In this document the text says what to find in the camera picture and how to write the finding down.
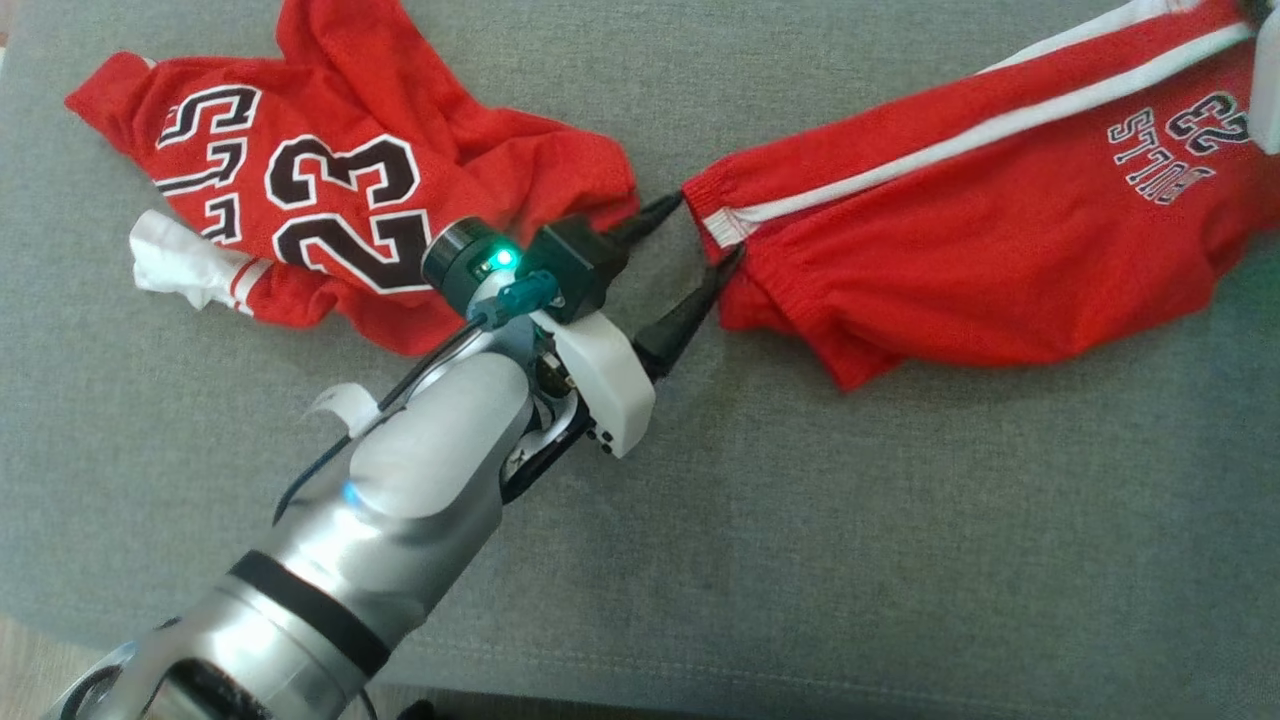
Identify black cable with teal connector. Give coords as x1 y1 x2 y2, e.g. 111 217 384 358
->
272 270 561 526

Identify red basketball jersey number 23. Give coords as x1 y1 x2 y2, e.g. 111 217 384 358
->
65 0 641 358

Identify red shorts with white stripe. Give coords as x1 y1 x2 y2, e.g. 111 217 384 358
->
683 0 1280 393

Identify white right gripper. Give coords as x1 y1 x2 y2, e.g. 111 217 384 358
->
1242 0 1280 156

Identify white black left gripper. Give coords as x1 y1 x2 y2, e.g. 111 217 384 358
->
530 192 746 459

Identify white strap tab on arm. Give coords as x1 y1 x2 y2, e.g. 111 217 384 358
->
305 383 381 436

